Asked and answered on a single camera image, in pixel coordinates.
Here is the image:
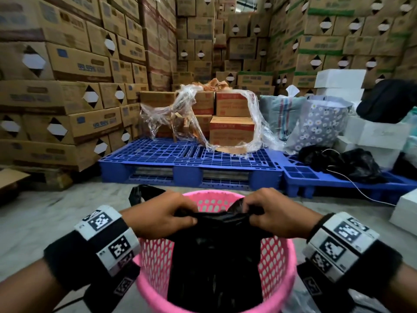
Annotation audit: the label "white foam box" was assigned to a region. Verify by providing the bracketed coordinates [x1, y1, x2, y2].
[314, 69, 367, 89]
[333, 136, 402, 170]
[343, 115, 412, 150]
[389, 188, 417, 237]
[316, 88, 365, 103]

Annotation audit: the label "stack of brown cardboard boxes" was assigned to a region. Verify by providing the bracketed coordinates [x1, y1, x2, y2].
[176, 0, 275, 95]
[0, 0, 178, 173]

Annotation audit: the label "clear plastic wrap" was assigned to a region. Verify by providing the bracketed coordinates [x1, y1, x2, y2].
[140, 84, 285, 156]

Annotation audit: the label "crumpled black plastic bag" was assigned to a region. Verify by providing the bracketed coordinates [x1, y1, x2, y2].
[298, 145, 389, 185]

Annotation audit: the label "person's left hand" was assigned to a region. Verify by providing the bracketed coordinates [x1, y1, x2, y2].
[121, 191, 199, 240]

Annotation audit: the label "wooden pallet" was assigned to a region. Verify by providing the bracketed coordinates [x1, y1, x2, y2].
[0, 165, 74, 193]

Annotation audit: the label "person's right forearm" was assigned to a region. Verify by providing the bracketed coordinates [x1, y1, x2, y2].
[379, 262, 417, 313]

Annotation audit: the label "striped woven bag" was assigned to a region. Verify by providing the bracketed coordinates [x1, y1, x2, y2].
[259, 85, 307, 142]

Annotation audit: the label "blue plastic pallet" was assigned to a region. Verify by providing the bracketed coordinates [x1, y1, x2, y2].
[267, 149, 417, 206]
[98, 137, 283, 191]

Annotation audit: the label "black wrist band with markers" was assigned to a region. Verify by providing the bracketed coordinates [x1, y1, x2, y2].
[44, 205, 141, 313]
[297, 212, 403, 313]

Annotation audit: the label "torn orange cardboard scraps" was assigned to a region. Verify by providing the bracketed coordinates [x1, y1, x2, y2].
[192, 78, 232, 92]

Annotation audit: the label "stack of green-striped cardboard boxes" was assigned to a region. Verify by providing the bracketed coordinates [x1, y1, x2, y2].
[267, 0, 417, 97]

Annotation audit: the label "person's left forearm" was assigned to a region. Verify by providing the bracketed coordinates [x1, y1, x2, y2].
[0, 258, 67, 313]

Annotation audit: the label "pale green plastic bag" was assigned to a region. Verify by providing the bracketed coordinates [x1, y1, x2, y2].
[401, 107, 417, 161]

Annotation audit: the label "floral print bag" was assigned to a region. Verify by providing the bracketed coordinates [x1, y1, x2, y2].
[284, 95, 354, 154]

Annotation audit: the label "red label cardboard box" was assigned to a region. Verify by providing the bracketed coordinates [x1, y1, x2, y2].
[195, 115, 213, 138]
[216, 91, 252, 117]
[192, 91, 215, 115]
[209, 116, 255, 148]
[140, 91, 177, 109]

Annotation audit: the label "pink plastic mesh basket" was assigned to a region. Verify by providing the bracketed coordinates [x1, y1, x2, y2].
[133, 190, 298, 313]

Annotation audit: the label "person's right hand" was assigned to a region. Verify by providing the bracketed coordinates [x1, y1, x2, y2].
[242, 188, 323, 239]

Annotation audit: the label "black plastic trash bag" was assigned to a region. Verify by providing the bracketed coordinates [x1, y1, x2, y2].
[129, 185, 275, 313]

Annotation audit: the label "flat cardboard sheet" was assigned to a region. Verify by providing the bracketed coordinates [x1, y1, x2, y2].
[0, 168, 31, 190]

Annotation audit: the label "white cable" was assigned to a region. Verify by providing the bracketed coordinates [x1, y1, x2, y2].
[321, 148, 397, 207]

